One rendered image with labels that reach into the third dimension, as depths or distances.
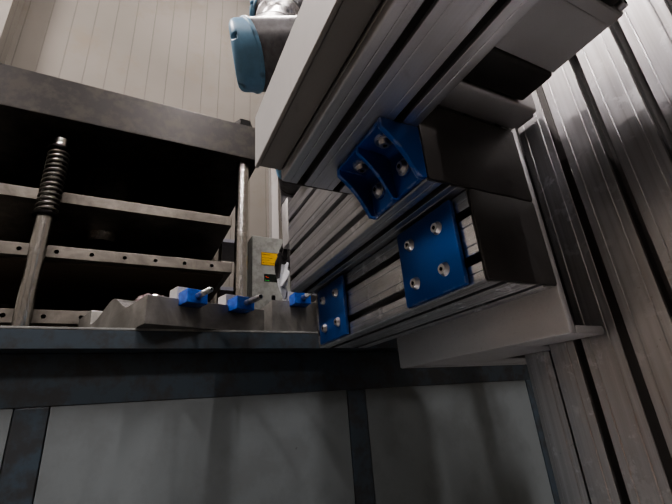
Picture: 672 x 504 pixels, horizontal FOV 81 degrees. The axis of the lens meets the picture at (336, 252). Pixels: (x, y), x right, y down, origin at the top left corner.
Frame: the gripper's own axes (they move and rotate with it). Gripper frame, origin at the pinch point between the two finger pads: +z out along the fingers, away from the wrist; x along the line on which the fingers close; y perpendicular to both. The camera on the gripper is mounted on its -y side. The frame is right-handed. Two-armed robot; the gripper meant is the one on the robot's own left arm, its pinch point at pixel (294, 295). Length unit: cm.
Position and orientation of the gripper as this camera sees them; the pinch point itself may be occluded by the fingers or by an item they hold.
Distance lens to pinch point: 102.3
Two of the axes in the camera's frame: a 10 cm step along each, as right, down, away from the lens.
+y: 4.5, -3.6, -8.1
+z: 0.7, 9.3, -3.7
